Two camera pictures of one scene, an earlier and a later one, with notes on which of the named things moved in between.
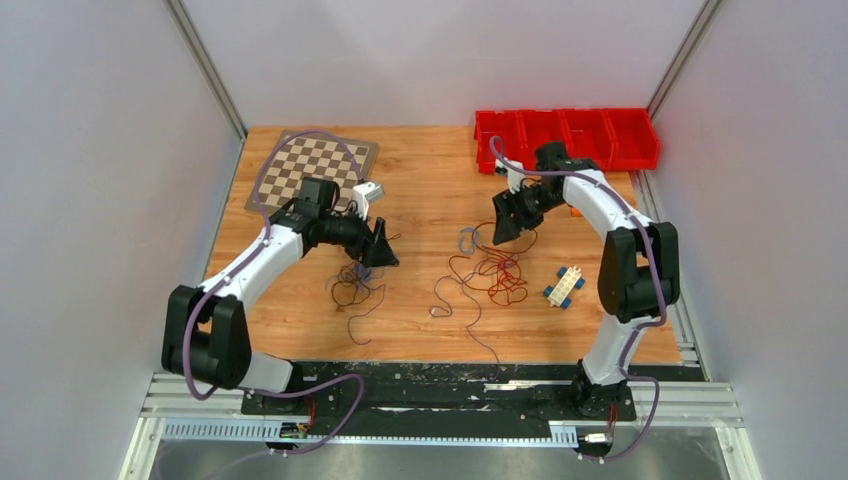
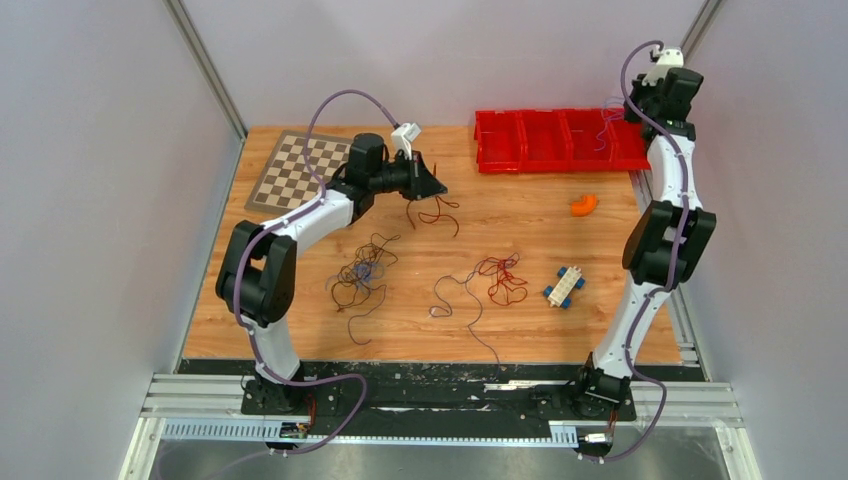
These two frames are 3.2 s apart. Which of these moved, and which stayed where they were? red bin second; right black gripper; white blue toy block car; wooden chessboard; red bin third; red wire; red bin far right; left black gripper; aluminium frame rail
Moved: red wire; left black gripper; right black gripper
Stayed: aluminium frame rail; red bin second; red bin far right; white blue toy block car; wooden chessboard; red bin third
